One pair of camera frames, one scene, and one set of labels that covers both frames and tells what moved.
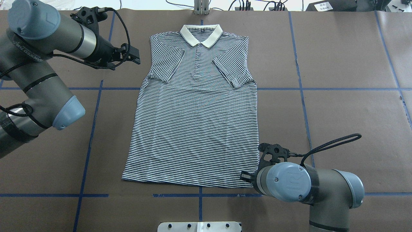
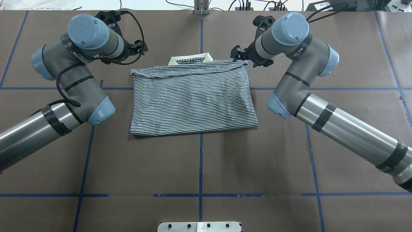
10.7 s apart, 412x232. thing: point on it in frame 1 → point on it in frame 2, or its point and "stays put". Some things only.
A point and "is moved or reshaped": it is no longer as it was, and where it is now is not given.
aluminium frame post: x=201 y=7 stays put
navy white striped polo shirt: x=196 y=121 is moved or reshaped
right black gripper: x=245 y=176 → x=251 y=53
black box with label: x=333 y=5 stays put
